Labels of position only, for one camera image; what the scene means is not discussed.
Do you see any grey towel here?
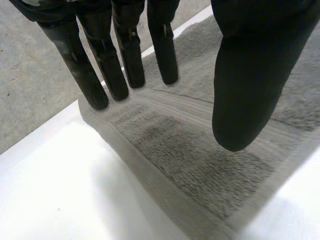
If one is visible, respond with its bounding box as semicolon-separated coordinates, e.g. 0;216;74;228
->
77;14;320;240

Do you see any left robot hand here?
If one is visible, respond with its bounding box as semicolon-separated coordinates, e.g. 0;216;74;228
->
9;0;320;153

